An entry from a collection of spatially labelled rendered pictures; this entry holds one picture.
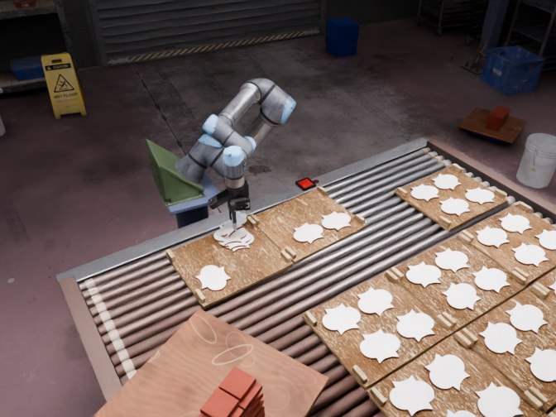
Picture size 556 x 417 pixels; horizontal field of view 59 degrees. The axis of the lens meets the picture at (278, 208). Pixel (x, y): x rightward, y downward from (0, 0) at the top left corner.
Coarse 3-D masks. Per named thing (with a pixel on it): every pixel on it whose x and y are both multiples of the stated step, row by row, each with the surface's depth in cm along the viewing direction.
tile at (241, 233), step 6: (240, 228) 212; (216, 234) 209; (234, 234) 209; (240, 234) 209; (246, 234) 209; (216, 240) 207; (222, 240) 206; (228, 240) 206; (234, 240) 206; (240, 240) 206
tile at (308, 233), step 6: (294, 228) 215; (300, 228) 215; (306, 228) 215; (312, 228) 215; (318, 228) 215; (294, 234) 212; (300, 234) 212; (306, 234) 212; (312, 234) 212; (318, 234) 212; (300, 240) 209; (306, 240) 209; (312, 240) 209
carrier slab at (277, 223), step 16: (272, 208) 228; (288, 208) 228; (304, 208) 228; (320, 208) 228; (336, 208) 228; (272, 224) 219; (288, 224) 219; (320, 224) 219; (352, 224) 219; (272, 240) 211; (288, 240) 211; (320, 240) 211; (336, 240) 211; (304, 256) 203
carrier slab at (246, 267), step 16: (208, 240) 210; (256, 240) 211; (176, 256) 202; (192, 256) 202; (208, 256) 202; (224, 256) 202; (240, 256) 202; (256, 256) 202; (272, 256) 202; (192, 272) 195; (240, 272) 195; (256, 272) 195; (272, 272) 195; (192, 288) 188; (224, 288) 188; (240, 288) 189; (208, 304) 182
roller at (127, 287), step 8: (432, 160) 265; (440, 160) 267; (416, 168) 259; (424, 168) 262; (392, 176) 253; (400, 176) 254; (376, 184) 247; (384, 184) 249; (352, 192) 241; (360, 192) 242; (336, 200) 236; (344, 200) 238; (152, 272) 198; (160, 272) 197; (168, 272) 198; (136, 280) 194; (144, 280) 194; (152, 280) 196; (120, 288) 190; (128, 288) 191; (136, 288) 193; (96, 296) 186; (104, 296) 187; (112, 296) 188; (88, 304) 185
